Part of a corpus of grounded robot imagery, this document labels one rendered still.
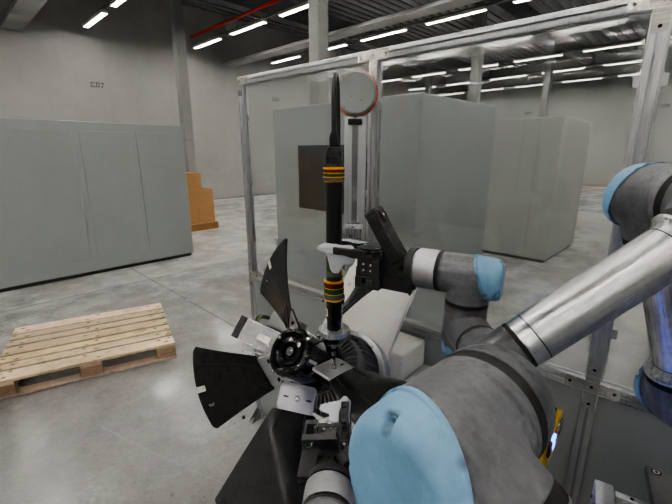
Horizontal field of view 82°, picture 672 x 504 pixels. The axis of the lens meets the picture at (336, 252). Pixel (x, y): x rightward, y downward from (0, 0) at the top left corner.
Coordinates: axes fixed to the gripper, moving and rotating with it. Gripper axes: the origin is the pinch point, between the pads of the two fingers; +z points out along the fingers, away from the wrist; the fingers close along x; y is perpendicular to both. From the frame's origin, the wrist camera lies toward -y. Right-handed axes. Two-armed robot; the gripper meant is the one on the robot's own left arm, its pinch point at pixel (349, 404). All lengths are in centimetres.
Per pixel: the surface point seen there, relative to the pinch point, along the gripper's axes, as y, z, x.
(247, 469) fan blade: 23.4, -1.0, 14.0
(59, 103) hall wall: 776, 949, -258
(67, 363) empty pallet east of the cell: 227, 174, 79
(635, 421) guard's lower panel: -79, 35, 35
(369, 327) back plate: -4.3, 38.7, 1.6
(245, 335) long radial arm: 36, 43, 4
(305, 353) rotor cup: 9.8, 10.4, -6.5
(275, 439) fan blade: 17.6, 3.1, 10.2
